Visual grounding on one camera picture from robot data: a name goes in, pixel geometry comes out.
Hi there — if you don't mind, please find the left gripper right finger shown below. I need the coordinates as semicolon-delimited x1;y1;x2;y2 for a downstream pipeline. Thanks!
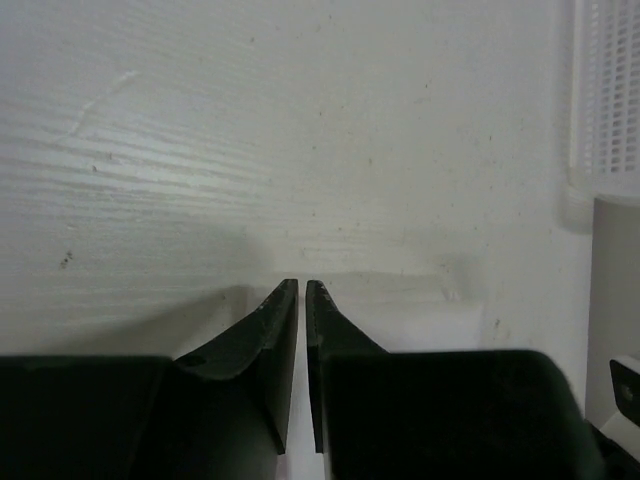
305;280;606;479

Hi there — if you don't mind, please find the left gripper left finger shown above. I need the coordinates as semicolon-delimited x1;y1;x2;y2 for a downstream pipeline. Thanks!
1;279;299;479

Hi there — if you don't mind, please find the white plastic basket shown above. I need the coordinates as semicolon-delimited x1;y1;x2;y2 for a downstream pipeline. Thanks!
561;1;639;232

